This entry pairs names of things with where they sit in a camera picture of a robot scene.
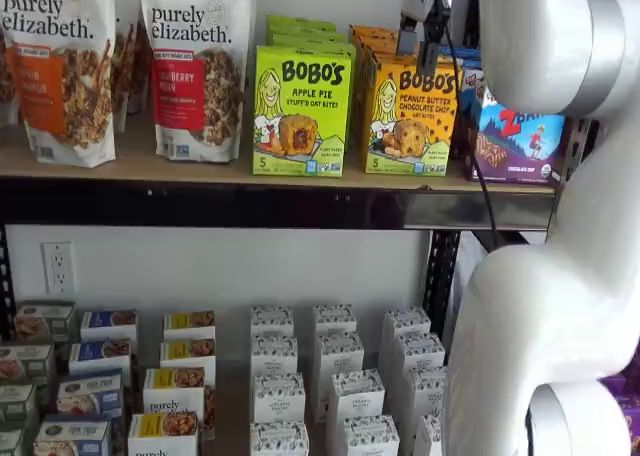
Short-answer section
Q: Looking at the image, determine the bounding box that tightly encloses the orange Bobo's peanut butter box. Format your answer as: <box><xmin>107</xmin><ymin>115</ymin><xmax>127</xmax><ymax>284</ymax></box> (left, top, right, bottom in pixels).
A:
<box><xmin>368</xmin><ymin>63</ymin><xmax>460</xmax><ymax>177</ymax></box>
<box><xmin>355</xmin><ymin>36</ymin><xmax>401</xmax><ymax>56</ymax></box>
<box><xmin>363</xmin><ymin>50</ymin><xmax>464</xmax><ymax>73</ymax></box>
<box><xmin>348</xmin><ymin>24</ymin><xmax>402</xmax><ymax>43</ymax></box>

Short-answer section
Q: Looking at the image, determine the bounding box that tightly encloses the purple blue Zbar box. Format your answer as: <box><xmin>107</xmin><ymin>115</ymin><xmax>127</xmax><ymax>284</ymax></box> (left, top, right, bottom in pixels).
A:
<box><xmin>461</xmin><ymin>68</ymin><xmax>570</xmax><ymax>184</ymax></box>
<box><xmin>442</xmin><ymin>47</ymin><xmax>484</xmax><ymax>91</ymax></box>

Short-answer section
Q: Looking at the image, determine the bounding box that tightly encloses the green Bobo's apple pie box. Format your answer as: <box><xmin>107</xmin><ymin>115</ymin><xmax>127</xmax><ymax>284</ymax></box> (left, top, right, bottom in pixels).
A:
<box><xmin>269</xmin><ymin>35</ymin><xmax>357</xmax><ymax>52</ymax></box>
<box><xmin>267</xmin><ymin>25</ymin><xmax>347</xmax><ymax>40</ymax></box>
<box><xmin>264</xmin><ymin>15</ymin><xmax>338</xmax><ymax>30</ymax></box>
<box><xmin>253</xmin><ymin>43</ymin><xmax>358</xmax><ymax>179</ymax></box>

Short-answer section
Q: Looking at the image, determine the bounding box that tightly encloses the black metal shelf beam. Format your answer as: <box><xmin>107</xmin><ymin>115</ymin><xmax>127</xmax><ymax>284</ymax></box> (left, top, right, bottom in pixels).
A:
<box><xmin>0</xmin><ymin>175</ymin><xmax>560</xmax><ymax>233</ymax></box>

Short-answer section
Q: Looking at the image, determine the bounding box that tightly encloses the wooden shelf board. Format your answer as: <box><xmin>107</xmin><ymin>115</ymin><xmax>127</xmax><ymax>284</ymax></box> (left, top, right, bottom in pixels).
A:
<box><xmin>0</xmin><ymin>109</ymin><xmax>557</xmax><ymax>193</ymax></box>

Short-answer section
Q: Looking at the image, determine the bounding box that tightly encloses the yellow oatmeal box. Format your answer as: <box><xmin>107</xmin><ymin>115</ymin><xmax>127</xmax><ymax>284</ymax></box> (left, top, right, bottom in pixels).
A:
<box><xmin>128</xmin><ymin>411</ymin><xmax>201</xmax><ymax>456</ymax></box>
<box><xmin>162</xmin><ymin>310</ymin><xmax>218</xmax><ymax>343</ymax></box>
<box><xmin>159</xmin><ymin>338</ymin><xmax>218</xmax><ymax>373</ymax></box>
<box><xmin>143</xmin><ymin>366</ymin><xmax>207</xmax><ymax>418</ymax></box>

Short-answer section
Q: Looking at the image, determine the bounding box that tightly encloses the purple snack box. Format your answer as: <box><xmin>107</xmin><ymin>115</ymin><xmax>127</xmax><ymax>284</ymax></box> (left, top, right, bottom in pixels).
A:
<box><xmin>618</xmin><ymin>398</ymin><xmax>640</xmax><ymax>455</ymax></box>
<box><xmin>599</xmin><ymin>363</ymin><xmax>640</xmax><ymax>403</ymax></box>

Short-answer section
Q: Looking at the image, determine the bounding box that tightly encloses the blue oatmeal box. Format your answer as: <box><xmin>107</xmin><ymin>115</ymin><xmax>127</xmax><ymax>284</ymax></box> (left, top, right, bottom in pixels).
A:
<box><xmin>68</xmin><ymin>338</ymin><xmax>134</xmax><ymax>378</ymax></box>
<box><xmin>56</xmin><ymin>370</ymin><xmax>125</xmax><ymax>420</ymax></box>
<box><xmin>79</xmin><ymin>309</ymin><xmax>140</xmax><ymax>348</ymax></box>
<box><xmin>33</xmin><ymin>414</ymin><xmax>114</xmax><ymax>456</ymax></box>

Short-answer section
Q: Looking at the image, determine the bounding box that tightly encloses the green oatmeal box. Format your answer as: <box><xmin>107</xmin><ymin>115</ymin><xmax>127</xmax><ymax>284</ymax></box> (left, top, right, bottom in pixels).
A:
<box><xmin>0</xmin><ymin>383</ymin><xmax>39</xmax><ymax>433</ymax></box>
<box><xmin>0</xmin><ymin>343</ymin><xmax>57</xmax><ymax>390</ymax></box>
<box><xmin>0</xmin><ymin>428</ymin><xmax>26</xmax><ymax>456</ymax></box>
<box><xmin>14</xmin><ymin>300</ymin><xmax>77</xmax><ymax>345</ymax></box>

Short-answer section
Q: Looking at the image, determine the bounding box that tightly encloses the red label granola bag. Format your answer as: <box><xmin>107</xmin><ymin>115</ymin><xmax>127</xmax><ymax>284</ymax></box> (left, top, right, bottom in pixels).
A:
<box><xmin>139</xmin><ymin>0</ymin><xmax>254</xmax><ymax>164</ymax></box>

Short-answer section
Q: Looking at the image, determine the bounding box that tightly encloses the white granola bag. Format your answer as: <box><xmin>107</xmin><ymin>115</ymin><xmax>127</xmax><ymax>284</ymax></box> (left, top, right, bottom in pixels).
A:
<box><xmin>127</xmin><ymin>20</ymin><xmax>154</xmax><ymax>118</ymax></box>
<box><xmin>0</xmin><ymin>23</ymin><xmax>21</xmax><ymax>130</ymax></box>
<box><xmin>112</xmin><ymin>0</ymin><xmax>144</xmax><ymax>135</ymax></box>

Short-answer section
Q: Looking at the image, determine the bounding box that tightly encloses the white patterned carton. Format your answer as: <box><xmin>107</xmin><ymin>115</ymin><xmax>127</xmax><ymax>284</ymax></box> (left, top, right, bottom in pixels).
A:
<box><xmin>313</xmin><ymin>331</ymin><xmax>366</xmax><ymax>412</ymax></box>
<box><xmin>252</xmin><ymin>373</ymin><xmax>307</xmax><ymax>424</ymax></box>
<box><xmin>414</xmin><ymin>414</ymin><xmax>444</xmax><ymax>456</ymax></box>
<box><xmin>382</xmin><ymin>306</ymin><xmax>433</xmax><ymax>348</ymax></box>
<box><xmin>313</xmin><ymin>303</ymin><xmax>358</xmax><ymax>338</ymax></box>
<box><xmin>342</xmin><ymin>414</ymin><xmax>401</xmax><ymax>456</ymax></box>
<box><xmin>328</xmin><ymin>369</ymin><xmax>387</xmax><ymax>428</ymax></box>
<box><xmin>407</xmin><ymin>365</ymin><xmax>449</xmax><ymax>418</ymax></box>
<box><xmin>249</xmin><ymin>334</ymin><xmax>300</xmax><ymax>378</ymax></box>
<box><xmin>249</xmin><ymin>420</ymin><xmax>311</xmax><ymax>456</ymax></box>
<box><xmin>249</xmin><ymin>304</ymin><xmax>297</xmax><ymax>340</ymax></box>
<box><xmin>394</xmin><ymin>331</ymin><xmax>447</xmax><ymax>378</ymax></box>

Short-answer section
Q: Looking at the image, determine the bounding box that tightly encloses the orange label granola bag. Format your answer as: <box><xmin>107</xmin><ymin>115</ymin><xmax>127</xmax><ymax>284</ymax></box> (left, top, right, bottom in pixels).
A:
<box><xmin>0</xmin><ymin>0</ymin><xmax>118</xmax><ymax>170</ymax></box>

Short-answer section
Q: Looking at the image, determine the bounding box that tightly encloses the small Purely Elizabeth boxes group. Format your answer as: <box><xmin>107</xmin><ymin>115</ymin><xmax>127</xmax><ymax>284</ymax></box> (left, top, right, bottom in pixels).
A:
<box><xmin>0</xmin><ymin>300</ymin><xmax>451</xmax><ymax>456</ymax></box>

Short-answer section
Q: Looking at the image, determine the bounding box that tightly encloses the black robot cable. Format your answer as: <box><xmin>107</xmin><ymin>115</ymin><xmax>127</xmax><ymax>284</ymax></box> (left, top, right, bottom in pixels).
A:
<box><xmin>442</xmin><ymin>25</ymin><xmax>507</xmax><ymax>251</ymax></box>

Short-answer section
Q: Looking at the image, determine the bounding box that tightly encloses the white wall outlet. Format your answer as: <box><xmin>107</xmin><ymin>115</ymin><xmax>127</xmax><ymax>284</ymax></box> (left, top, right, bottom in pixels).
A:
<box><xmin>41</xmin><ymin>240</ymin><xmax>77</xmax><ymax>296</ymax></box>

